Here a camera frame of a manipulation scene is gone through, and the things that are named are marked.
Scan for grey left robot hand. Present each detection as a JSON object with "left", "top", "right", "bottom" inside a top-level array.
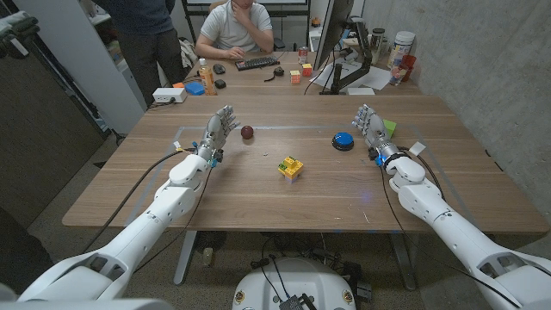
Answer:
[{"left": 195, "top": 104, "right": 241, "bottom": 163}]

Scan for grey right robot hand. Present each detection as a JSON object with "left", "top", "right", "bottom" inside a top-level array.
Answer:
[{"left": 351, "top": 102, "right": 402, "bottom": 167}]

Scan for blue push button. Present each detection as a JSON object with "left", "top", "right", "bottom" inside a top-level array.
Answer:
[{"left": 331, "top": 131, "right": 356, "bottom": 152}]

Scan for blue flat box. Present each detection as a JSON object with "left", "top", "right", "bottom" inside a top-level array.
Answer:
[{"left": 183, "top": 81, "right": 206, "bottom": 96}]

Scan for white paper sheets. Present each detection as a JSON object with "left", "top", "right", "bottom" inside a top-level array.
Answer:
[{"left": 308, "top": 59, "right": 392, "bottom": 91}]

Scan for orange drink bottle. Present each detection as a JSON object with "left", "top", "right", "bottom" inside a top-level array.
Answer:
[{"left": 198, "top": 58, "right": 218, "bottom": 96}]

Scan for clear drinking glass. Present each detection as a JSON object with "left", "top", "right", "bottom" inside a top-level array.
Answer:
[{"left": 389, "top": 64, "right": 408, "bottom": 86}]

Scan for white power box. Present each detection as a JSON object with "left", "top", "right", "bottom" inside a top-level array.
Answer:
[{"left": 152, "top": 87, "right": 188, "bottom": 104}]

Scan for red cup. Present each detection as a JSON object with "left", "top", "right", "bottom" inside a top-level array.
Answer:
[{"left": 399, "top": 54, "right": 418, "bottom": 83}]

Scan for black keyboard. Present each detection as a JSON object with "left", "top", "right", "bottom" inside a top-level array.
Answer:
[{"left": 234, "top": 55, "right": 281, "bottom": 72}]

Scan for white canister blue label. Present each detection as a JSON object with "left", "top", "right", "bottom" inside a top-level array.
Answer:
[{"left": 386, "top": 30, "right": 417, "bottom": 70}]

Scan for glass jar dark lid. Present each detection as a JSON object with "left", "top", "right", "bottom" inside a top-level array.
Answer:
[{"left": 369, "top": 28, "right": 386, "bottom": 55}]

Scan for seated person white shirt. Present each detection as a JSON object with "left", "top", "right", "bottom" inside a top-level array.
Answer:
[{"left": 194, "top": 0, "right": 276, "bottom": 60}]

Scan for computer monitor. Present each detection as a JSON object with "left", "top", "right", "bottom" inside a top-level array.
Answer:
[{"left": 313, "top": 0, "right": 355, "bottom": 71}]

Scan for standing person dark clothes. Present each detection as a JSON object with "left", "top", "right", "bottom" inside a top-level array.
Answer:
[{"left": 92, "top": 0, "right": 187, "bottom": 107}]

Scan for grey table leg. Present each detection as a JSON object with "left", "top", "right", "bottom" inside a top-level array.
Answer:
[
  {"left": 389, "top": 232, "right": 418, "bottom": 292},
  {"left": 173, "top": 230, "right": 198, "bottom": 286}
]

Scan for white robot torso base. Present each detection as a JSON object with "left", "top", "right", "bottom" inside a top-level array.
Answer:
[{"left": 231, "top": 257, "right": 357, "bottom": 310}]

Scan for white cabinet panel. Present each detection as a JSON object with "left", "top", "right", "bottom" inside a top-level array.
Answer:
[{"left": 12, "top": 0, "right": 145, "bottom": 134}]

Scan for black device on torso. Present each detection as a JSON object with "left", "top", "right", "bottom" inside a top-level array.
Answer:
[{"left": 278, "top": 293, "right": 318, "bottom": 310}]

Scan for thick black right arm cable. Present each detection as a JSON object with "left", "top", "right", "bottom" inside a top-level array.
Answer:
[{"left": 398, "top": 146, "right": 447, "bottom": 202}]

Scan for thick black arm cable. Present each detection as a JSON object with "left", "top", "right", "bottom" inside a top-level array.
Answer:
[
  {"left": 398, "top": 146, "right": 447, "bottom": 202},
  {"left": 81, "top": 148, "right": 197, "bottom": 255}
]

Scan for small black strap device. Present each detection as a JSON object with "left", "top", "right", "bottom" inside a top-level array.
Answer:
[{"left": 263, "top": 66, "right": 285, "bottom": 83}]

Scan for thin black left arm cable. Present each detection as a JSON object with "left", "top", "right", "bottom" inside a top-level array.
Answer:
[{"left": 133, "top": 166, "right": 214, "bottom": 273}]

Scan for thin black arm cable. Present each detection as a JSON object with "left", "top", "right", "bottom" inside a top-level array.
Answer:
[
  {"left": 133, "top": 166, "right": 214, "bottom": 273},
  {"left": 378, "top": 165, "right": 523, "bottom": 309}
]

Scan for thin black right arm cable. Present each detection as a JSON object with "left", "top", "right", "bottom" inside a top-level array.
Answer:
[{"left": 378, "top": 165, "right": 523, "bottom": 309}]

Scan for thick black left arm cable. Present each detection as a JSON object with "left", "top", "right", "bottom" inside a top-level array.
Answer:
[{"left": 81, "top": 148, "right": 197, "bottom": 255}]

